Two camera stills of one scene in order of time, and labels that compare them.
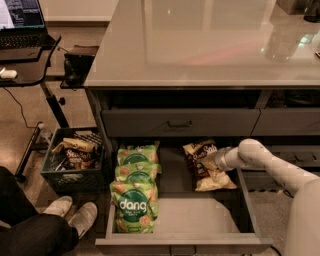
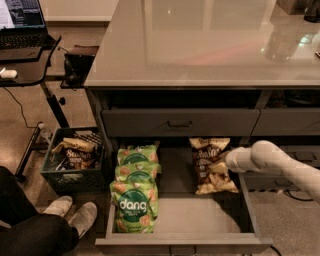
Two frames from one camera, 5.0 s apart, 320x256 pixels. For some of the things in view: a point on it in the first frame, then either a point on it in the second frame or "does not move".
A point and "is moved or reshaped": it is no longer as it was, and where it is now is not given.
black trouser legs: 31,233 does not move
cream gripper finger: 209,164 → 224,157
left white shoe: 60,207 does not move
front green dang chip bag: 135,205 does not move
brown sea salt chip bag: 210,179 is moved or reshaped
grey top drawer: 181,122 does not move
